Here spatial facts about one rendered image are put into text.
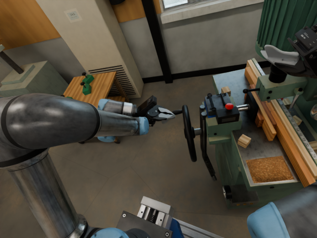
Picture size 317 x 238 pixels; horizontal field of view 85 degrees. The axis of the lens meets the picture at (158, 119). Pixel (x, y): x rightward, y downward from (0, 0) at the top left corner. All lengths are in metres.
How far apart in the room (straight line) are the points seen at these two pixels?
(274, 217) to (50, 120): 0.38
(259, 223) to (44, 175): 0.44
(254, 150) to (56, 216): 0.67
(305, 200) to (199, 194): 1.34
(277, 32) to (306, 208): 0.42
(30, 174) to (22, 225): 1.88
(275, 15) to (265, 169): 0.46
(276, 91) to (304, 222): 0.53
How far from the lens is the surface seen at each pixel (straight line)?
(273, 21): 0.58
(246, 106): 0.80
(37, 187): 0.52
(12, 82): 2.59
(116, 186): 1.84
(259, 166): 0.71
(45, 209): 0.56
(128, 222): 0.82
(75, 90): 2.13
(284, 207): 0.31
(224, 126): 0.75
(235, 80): 0.99
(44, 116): 0.38
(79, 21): 1.97
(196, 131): 0.88
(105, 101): 0.81
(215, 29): 2.13
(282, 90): 0.76
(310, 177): 0.72
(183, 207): 1.61
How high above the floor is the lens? 1.57
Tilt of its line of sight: 50 degrees down
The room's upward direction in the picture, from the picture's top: 23 degrees counter-clockwise
